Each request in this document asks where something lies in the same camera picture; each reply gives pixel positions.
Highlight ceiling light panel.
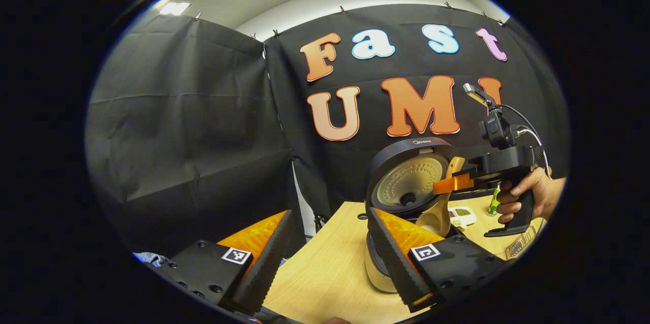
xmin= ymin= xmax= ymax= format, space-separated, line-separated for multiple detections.
xmin=159 ymin=2 xmax=191 ymax=16

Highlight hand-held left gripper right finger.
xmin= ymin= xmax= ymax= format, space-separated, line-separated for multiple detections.
xmin=366 ymin=206 xmax=508 ymax=313

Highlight dark grey rice cooker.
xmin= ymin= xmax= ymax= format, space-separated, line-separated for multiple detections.
xmin=365 ymin=137 xmax=460 ymax=294

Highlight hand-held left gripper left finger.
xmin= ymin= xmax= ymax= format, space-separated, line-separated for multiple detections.
xmin=152 ymin=210 xmax=296 ymax=314

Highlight metal wire chopstick holder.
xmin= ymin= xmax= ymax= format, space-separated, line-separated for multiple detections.
xmin=505 ymin=225 xmax=538 ymax=258

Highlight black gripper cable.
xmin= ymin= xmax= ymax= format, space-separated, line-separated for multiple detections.
xmin=500 ymin=105 xmax=551 ymax=177

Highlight wooden spoon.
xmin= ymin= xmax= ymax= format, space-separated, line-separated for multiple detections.
xmin=415 ymin=156 xmax=466 ymax=237

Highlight white divided dish with beans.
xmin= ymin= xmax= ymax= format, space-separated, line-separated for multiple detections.
xmin=448 ymin=206 xmax=478 ymax=228

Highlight person's blue jeans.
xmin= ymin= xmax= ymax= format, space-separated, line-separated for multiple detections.
xmin=133 ymin=252 xmax=168 ymax=267

